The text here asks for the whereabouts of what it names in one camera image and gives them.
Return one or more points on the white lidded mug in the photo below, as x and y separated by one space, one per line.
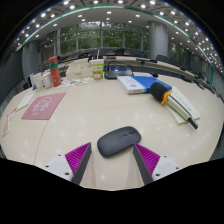
46 80

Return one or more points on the black desk microphone console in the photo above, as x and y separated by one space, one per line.
118 71

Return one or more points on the ceiling lights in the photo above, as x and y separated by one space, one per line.
109 12

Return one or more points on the white paper cup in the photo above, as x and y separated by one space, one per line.
37 80

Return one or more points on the black computer mouse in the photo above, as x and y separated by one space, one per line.
118 141

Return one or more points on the white booklet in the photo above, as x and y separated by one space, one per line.
188 103

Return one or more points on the red bottle green band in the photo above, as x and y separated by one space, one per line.
54 71

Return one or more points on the pink mouse pad white print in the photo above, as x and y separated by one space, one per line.
43 106

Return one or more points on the long curved conference desk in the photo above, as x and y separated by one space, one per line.
166 68

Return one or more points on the colourful leaflet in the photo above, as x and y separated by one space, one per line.
75 81

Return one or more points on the blue and white book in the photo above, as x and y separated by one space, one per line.
140 84

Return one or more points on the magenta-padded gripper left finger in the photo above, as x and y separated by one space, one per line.
77 158

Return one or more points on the dark office chairs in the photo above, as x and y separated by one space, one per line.
161 58

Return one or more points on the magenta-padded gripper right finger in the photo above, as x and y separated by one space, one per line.
148 159

